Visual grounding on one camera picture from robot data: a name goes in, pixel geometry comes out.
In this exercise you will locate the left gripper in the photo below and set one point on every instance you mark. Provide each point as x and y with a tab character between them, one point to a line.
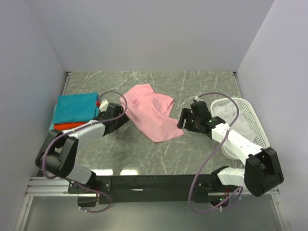
123	119

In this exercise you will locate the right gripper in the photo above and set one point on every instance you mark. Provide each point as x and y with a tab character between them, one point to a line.
186	114

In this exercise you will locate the pink t-shirt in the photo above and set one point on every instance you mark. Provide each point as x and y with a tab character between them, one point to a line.
149	112

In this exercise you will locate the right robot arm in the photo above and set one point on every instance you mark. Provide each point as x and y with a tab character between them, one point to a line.
262	170

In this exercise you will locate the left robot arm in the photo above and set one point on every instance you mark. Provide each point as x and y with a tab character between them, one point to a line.
59	150

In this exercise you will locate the teal folded t-shirt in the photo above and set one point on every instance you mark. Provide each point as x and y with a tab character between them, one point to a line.
75	108

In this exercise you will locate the white plastic basket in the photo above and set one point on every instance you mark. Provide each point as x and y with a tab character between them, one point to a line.
247	136

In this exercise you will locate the orange folded t-shirt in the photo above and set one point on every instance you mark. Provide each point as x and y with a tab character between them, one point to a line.
67	126

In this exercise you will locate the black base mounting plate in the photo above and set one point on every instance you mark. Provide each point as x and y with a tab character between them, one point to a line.
161	188

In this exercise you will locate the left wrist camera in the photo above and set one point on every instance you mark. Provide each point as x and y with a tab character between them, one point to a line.
102	105

